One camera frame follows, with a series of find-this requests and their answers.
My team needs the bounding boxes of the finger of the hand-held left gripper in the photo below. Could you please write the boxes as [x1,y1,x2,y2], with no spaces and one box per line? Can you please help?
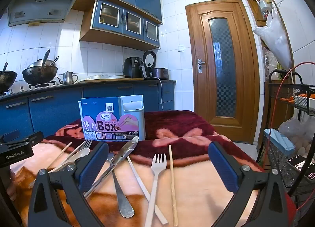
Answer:
[0,129,21,143]
[21,131,44,147]

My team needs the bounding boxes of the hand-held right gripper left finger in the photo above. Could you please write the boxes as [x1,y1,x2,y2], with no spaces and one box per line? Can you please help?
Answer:
[27,141,110,227]

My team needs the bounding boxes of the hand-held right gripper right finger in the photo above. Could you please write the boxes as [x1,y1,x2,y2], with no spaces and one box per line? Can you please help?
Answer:
[208,141,297,227]

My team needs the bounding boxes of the white plastic spoon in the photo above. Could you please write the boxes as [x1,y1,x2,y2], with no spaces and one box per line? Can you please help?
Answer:
[49,148,90,173]

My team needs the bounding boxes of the metal fork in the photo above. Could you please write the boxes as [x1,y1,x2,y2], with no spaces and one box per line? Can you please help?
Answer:
[106,153,135,218]
[63,139,93,166]

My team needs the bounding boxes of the wooden chopstick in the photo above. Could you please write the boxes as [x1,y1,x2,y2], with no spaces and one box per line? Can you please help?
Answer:
[46,142,72,169]
[168,144,178,226]

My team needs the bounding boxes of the metal knife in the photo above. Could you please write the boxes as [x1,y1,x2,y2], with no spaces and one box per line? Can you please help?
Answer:
[84,136,140,198]
[84,141,134,199]

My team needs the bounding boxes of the light blue utensil holder box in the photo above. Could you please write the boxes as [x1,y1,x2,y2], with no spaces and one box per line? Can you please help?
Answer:
[78,95,146,142]

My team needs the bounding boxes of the white plastic fork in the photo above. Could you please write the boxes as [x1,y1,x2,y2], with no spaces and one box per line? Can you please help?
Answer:
[145,153,167,227]

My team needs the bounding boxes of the person's left hand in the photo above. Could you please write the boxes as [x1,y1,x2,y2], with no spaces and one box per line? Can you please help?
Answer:
[7,170,17,201]

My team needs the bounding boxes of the blue kitchen base cabinets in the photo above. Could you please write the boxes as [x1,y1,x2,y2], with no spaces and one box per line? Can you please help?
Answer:
[0,80,177,139]

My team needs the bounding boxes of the red and pink printed blanket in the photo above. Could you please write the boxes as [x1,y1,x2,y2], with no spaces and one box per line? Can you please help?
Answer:
[10,110,296,227]

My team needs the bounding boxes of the gas stove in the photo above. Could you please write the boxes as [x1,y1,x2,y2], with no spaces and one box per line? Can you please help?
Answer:
[28,81,57,90]

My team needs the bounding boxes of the dark wok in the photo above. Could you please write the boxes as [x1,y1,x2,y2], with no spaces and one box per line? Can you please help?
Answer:
[0,70,18,94]

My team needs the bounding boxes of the large steel wok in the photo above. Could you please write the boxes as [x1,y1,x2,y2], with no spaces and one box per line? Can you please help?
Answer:
[22,60,59,85]

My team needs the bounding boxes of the clear container with blue lid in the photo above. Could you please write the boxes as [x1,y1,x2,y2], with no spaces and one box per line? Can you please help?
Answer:
[263,128,296,183]

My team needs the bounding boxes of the wooden door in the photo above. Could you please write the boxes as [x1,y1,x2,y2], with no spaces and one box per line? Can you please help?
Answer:
[185,0,260,144]

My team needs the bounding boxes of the steel kettle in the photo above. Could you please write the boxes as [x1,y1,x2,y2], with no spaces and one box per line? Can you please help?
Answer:
[57,71,79,85]

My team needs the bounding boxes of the metal ladle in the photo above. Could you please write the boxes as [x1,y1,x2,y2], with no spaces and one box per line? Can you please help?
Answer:
[40,49,51,73]

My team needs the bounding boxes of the clear plastic bag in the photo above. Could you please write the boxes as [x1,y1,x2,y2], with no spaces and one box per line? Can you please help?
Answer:
[278,116,314,145]

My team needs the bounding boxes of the black air fryer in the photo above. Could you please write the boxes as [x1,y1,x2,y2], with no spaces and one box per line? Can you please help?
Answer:
[123,57,145,79]

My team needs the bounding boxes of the white tray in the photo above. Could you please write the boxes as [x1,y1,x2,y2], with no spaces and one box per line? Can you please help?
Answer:
[292,95,315,113]

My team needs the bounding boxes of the dark slow cooker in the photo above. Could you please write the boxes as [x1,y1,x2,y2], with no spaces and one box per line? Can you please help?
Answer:
[153,68,169,80]

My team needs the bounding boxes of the black rice cooker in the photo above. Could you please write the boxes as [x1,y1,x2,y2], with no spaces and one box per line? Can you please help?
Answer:
[143,50,156,80]

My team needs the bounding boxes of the white plastic bag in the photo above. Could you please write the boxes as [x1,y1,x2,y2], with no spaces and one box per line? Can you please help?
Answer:
[252,3,293,69]

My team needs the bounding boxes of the white power cable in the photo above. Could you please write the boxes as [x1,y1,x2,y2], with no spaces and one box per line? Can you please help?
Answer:
[147,77,164,112]

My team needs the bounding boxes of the metal door handle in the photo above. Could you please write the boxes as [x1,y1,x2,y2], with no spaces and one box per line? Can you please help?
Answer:
[196,59,206,74]

